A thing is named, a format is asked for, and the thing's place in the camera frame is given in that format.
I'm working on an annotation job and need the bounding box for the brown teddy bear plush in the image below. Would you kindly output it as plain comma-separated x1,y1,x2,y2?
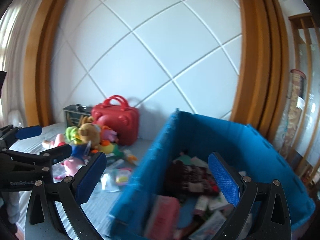
78,116,100,150

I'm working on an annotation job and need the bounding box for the pink pig plush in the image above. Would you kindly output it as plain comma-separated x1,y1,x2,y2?
42,133,66,150

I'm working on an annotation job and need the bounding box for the blue bristle brush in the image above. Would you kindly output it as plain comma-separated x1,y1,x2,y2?
71,142,91,162

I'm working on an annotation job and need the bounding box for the green frog plush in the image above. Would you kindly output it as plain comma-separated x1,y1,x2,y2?
66,126,81,144

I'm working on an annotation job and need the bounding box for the blue plastic storage crate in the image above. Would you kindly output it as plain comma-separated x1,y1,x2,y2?
110,111,316,239

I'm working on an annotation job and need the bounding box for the white sachet packet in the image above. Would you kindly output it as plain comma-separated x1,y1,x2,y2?
100,173,120,193

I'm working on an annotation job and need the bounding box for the colourful parrot plush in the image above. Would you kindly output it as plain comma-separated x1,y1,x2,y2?
91,126,124,159

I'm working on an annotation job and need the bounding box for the colourful pad pack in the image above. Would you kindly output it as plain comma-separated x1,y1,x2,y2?
114,168,132,186

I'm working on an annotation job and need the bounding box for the maroon printed cloth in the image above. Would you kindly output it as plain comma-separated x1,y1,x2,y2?
162,161,220,198

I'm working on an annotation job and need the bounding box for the small white duck toy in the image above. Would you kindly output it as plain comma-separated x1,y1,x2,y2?
123,150,138,165

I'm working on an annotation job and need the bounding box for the red hard carry case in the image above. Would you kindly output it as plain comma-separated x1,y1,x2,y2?
91,95,139,146

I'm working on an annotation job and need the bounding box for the pink floral tissue pack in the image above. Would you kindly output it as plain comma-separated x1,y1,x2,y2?
144,196,180,239

